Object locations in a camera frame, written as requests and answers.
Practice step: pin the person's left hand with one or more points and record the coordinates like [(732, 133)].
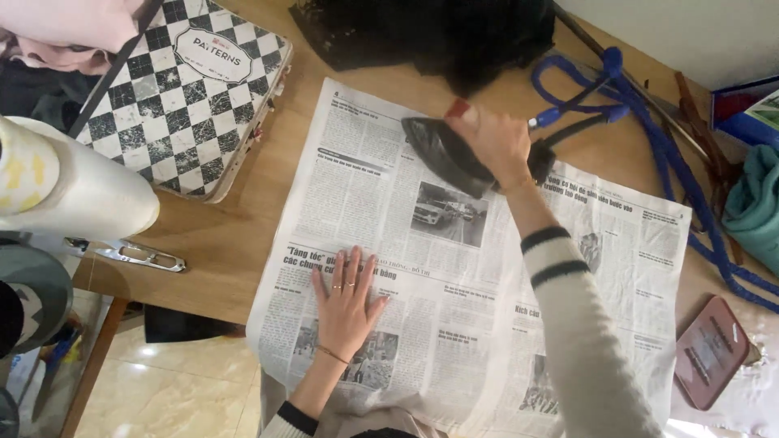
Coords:
[(345, 316)]

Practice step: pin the person's right hand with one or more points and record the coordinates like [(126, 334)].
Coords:
[(496, 146)]

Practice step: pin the person's right fingers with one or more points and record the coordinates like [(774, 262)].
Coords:
[(465, 132)]

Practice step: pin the black clothes iron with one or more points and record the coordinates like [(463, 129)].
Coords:
[(441, 152)]

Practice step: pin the printed newspaper sheet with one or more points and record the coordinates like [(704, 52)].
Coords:
[(450, 292)]

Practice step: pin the black fluffy fabric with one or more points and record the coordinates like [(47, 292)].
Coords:
[(438, 33)]

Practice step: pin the long dark metal ruler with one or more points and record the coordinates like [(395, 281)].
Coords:
[(639, 91)]

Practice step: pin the blue and red box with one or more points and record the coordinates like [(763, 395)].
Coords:
[(739, 115)]

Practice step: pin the black white checkered box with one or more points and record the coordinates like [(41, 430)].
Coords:
[(188, 91)]

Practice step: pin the teal fabric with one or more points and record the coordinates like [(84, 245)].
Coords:
[(758, 207)]

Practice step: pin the person's beige garment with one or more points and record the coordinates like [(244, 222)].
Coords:
[(365, 423)]

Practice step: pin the maroon flat case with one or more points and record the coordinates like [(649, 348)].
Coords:
[(711, 353)]

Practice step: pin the silver thread snips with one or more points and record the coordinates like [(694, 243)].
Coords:
[(131, 254)]

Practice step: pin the translucent white fabric roll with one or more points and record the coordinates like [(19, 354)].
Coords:
[(103, 194)]

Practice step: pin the clear plastic sheet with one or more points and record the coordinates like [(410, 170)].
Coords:
[(754, 395)]

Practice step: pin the pink fabric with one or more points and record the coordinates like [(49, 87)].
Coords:
[(67, 27)]

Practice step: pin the dark grey fabric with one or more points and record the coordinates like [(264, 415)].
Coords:
[(36, 91)]

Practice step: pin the white yellow patterned roll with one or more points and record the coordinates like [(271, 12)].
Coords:
[(24, 170)]

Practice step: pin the wooden table leg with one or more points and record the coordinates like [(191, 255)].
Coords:
[(91, 371)]

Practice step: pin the grey curved object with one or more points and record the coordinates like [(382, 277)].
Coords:
[(36, 286)]

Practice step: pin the blue plastic item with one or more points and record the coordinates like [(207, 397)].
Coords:
[(58, 359)]

